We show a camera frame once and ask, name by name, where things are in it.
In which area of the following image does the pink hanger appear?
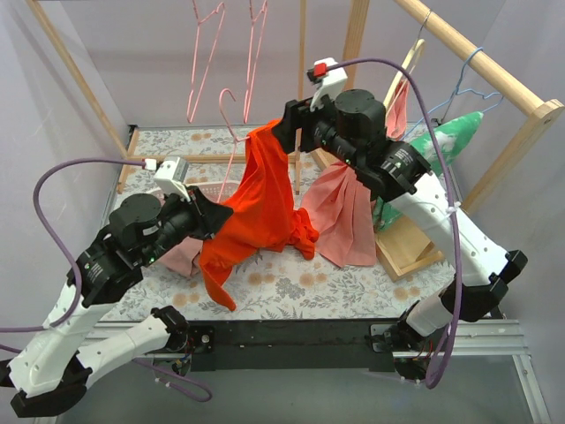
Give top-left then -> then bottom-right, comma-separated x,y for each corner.
185,1 -> 226,124
243,0 -> 268,124
218,88 -> 247,201

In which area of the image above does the orange t shirt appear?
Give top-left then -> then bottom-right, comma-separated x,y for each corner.
200,119 -> 319,311

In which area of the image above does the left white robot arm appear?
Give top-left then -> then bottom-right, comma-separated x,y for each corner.
1,186 -> 233,418

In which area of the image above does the cream wooden hanger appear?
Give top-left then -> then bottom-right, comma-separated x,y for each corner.
383,11 -> 431,110

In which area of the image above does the green tie-dye shirt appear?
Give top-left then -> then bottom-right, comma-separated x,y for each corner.
373,111 -> 484,231

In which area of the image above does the dusty pink garment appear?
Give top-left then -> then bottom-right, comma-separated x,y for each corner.
159,238 -> 203,277

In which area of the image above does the left wooden clothes rack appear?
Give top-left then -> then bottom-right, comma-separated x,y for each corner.
26,1 -> 306,194

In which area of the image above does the wooden clothes rack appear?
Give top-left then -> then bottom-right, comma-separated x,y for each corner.
26,1 -> 306,194
304,0 -> 565,284

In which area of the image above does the white laundry basket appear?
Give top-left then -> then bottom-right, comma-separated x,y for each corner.
152,180 -> 233,202

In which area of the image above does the salmon pink garment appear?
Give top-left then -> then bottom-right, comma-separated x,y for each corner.
300,79 -> 411,269

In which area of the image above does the floral table mat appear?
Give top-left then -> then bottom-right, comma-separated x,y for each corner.
102,128 -> 454,322

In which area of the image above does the right wooden clothes rack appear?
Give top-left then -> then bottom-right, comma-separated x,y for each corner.
304,0 -> 565,284

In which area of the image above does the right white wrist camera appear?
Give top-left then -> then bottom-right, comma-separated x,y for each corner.
306,57 -> 348,112

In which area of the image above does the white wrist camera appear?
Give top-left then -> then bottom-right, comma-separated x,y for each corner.
306,57 -> 348,112
144,156 -> 189,199

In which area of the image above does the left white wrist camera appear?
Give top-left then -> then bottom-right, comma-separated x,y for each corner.
144,156 -> 189,199

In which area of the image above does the blue wire hanger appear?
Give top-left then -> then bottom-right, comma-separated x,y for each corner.
427,47 -> 505,122

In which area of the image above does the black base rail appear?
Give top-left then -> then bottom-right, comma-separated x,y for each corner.
167,317 -> 438,381

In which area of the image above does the aluminium frame rail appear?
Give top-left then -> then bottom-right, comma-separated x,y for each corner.
33,320 -> 553,424

